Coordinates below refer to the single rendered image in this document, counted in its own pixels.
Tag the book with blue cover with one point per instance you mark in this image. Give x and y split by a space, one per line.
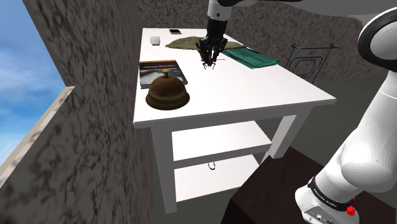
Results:
155 72

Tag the small grey box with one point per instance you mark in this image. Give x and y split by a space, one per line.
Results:
154 40

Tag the black phone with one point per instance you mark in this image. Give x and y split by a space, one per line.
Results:
175 31

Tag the olive green cloth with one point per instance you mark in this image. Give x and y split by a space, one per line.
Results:
186 43

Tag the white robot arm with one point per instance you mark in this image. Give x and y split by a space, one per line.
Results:
366 145

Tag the dark robot stand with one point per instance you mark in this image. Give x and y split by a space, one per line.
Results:
273 192

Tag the brown desk bell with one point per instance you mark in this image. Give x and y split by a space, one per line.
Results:
167 93

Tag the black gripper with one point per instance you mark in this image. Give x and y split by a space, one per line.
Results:
216 29

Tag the white table with shelves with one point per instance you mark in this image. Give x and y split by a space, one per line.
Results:
242 90

